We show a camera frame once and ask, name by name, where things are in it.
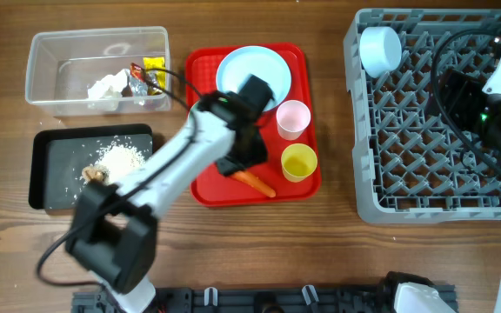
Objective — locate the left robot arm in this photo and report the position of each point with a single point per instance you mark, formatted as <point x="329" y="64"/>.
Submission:
<point x="113" y="233"/>

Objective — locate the light blue bowl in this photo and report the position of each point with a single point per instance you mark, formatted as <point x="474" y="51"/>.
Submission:
<point x="380" y="50"/>

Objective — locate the pile of rice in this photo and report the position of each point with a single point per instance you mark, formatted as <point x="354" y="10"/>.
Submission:
<point x="120" y="155"/>

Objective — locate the pink plastic cup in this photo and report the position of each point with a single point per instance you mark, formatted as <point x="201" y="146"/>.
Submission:
<point x="293" y="117"/>

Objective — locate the yellow snack wrapper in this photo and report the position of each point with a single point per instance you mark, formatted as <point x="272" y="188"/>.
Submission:
<point x="153" y="74"/>

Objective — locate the light blue plate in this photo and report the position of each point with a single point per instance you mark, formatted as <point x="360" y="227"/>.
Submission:
<point x="258" y="61"/>

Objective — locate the white tissue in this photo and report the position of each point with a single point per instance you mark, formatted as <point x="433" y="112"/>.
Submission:
<point x="107" y="89"/>

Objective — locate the red plastic tray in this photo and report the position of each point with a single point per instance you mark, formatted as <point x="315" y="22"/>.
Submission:
<point x="212" y="189"/>

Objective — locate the brown food scrap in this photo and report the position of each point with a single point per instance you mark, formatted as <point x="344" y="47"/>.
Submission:
<point x="94" y="173"/>

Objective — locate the grey dishwasher rack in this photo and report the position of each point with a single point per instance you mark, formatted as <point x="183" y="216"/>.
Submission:
<point x="409" y="167"/>

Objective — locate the yellow plastic cup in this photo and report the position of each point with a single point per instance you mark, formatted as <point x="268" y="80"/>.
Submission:
<point x="298" y="162"/>

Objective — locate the red silver candy wrapper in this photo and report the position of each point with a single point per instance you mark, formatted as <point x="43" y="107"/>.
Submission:
<point x="136" y="83"/>

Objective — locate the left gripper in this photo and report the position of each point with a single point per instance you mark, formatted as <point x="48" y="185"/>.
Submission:
<point x="257" y="155"/>

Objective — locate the orange carrot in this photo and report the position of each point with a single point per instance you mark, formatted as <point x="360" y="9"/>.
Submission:
<point x="254" y="182"/>

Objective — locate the green bowl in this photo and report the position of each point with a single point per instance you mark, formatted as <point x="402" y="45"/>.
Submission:
<point x="193" y="113"/>

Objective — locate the black food waste tray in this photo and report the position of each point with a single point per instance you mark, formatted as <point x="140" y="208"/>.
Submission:
<point x="59" y="156"/>

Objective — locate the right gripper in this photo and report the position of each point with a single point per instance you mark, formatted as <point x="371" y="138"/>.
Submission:
<point x="466" y="89"/>

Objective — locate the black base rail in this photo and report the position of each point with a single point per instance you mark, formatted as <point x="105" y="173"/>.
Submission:
<point x="343" y="299"/>

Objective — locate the clear plastic waste bin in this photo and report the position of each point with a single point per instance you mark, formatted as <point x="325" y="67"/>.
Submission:
<point x="64" y="65"/>

